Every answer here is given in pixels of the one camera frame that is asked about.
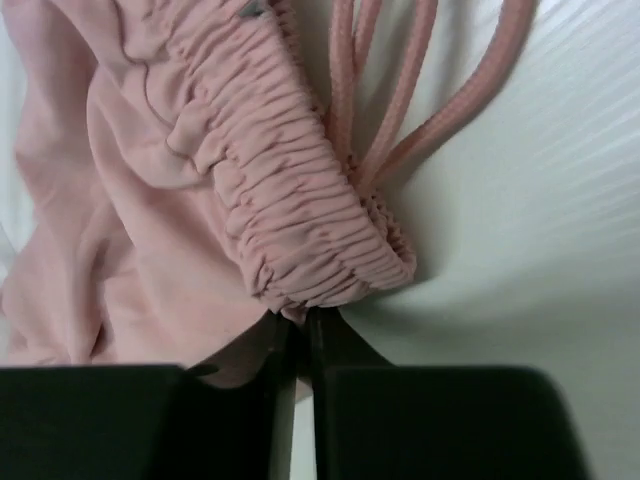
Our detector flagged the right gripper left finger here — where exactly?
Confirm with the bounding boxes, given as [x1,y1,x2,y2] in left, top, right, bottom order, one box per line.
[1,314,292,479]

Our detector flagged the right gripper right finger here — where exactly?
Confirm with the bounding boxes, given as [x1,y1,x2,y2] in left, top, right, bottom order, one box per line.
[306,308,591,480]

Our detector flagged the pink trousers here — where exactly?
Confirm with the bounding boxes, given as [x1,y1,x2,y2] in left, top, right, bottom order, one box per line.
[1,1,536,387]

